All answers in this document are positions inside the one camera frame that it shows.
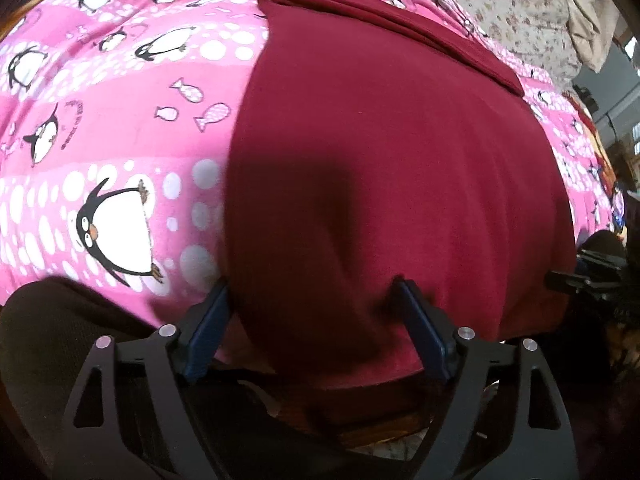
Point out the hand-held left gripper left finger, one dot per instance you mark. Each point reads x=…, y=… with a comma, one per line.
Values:
x=207, y=330

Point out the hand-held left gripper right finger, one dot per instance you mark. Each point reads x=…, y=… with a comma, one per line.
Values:
x=425, y=327

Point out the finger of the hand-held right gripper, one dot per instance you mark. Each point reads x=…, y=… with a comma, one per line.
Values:
x=585, y=279

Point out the maroon garment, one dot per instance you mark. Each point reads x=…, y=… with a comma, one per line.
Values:
x=375, y=160

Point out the orange printed cloth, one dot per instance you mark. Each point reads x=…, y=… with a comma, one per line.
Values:
x=602, y=160

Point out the pink penguin print blanket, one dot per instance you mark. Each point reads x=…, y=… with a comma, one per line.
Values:
x=110, y=125

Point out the beige cloth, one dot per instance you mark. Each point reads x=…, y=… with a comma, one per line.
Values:
x=585, y=15

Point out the floral bedsheet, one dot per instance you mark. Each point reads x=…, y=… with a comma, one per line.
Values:
x=500, y=5

